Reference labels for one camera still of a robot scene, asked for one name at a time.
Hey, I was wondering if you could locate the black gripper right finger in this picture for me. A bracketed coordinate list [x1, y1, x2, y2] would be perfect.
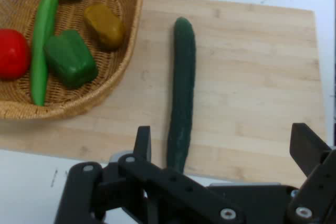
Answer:
[287, 123, 336, 224]

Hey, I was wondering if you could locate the green toy bell pepper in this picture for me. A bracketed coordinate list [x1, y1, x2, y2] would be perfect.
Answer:
[43, 29, 99, 90]

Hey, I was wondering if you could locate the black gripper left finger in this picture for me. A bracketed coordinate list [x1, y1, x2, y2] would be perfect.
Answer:
[54, 125, 245, 224]

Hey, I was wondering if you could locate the yellow-brown toy potato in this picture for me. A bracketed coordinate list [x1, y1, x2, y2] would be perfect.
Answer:
[83, 4, 125, 50]

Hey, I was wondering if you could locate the bamboo cutting board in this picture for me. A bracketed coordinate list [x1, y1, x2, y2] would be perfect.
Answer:
[0, 0, 328, 188]

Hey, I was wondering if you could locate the long dark green cucumber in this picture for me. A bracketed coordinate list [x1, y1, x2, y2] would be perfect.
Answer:
[166, 16, 197, 174]

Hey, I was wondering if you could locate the red toy tomato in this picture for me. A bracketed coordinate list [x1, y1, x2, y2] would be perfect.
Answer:
[0, 28, 32, 80]

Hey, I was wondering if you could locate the long light green chili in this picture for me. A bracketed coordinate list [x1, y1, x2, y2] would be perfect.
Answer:
[30, 0, 59, 107]

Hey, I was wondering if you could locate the woven wicker basket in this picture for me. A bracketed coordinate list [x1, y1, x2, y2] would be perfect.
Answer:
[0, 0, 145, 120]

